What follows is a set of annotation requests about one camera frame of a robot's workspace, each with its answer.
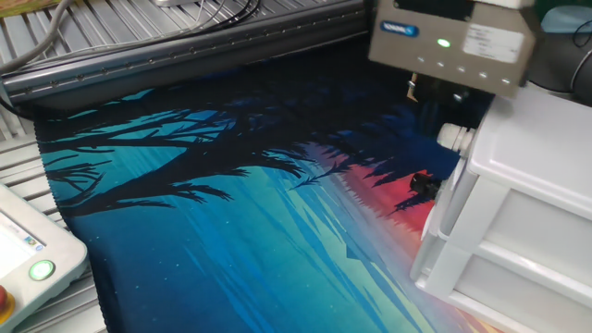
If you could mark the white plastic drawer cabinet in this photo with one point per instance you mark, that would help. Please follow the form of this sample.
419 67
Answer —
532 139

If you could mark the grey Schunk gripper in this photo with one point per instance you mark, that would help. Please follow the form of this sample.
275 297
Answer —
453 51

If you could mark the grey linear rail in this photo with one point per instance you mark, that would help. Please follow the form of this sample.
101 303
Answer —
185 65

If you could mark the white drawer with black knob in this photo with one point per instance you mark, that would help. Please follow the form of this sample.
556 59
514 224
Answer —
423 185

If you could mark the white teach pendant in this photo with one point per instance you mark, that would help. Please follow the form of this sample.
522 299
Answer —
41 259

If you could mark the printed night forest mat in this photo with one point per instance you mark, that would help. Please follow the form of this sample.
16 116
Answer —
231 231

